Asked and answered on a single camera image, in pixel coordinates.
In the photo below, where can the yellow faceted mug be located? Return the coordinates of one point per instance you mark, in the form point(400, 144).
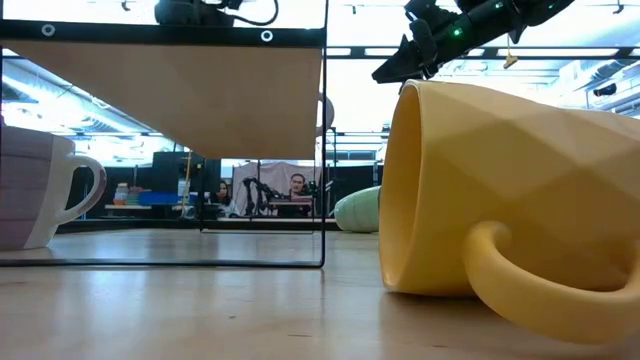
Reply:
point(500, 175)

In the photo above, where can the wooden shelf black frame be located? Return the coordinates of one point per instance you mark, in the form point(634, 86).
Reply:
point(200, 100)

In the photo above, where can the yellow pole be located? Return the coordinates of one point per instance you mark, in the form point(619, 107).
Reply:
point(187, 180)

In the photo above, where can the blue storage bin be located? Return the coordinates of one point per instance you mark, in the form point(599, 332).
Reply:
point(160, 198)

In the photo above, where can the pale green ribbed mug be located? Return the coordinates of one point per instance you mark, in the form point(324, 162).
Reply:
point(357, 210)

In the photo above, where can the black partition panel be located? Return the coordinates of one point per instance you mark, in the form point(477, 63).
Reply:
point(357, 175)

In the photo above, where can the purple striped white mug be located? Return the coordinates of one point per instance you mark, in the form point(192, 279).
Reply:
point(30, 190)

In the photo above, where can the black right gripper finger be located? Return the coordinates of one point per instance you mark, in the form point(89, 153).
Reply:
point(400, 70)

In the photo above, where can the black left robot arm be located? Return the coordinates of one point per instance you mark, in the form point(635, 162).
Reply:
point(192, 12)

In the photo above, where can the stacked coloured containers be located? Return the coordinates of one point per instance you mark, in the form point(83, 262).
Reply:
point(121, 194)

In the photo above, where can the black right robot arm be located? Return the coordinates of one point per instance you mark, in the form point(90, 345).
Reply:
point(525, 10)

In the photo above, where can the black cabinet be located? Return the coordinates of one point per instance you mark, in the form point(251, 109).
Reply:
point(175, 170)

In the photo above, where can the person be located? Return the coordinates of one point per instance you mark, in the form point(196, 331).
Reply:
point(297, 187)
point(223, 197)

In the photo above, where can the black dome fixture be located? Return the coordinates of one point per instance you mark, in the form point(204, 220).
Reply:
point(605, 90)

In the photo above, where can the background wooden table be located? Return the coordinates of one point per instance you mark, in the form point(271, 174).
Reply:
point(260, 219)
point(127, 207)

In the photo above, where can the beige fabric backdrop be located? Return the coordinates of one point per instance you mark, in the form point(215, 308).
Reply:
point(272, 172)

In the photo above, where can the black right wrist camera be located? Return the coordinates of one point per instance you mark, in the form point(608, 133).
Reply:
point(424, 42)

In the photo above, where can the black background robot arm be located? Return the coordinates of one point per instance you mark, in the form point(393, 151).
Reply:
point(255, 192)

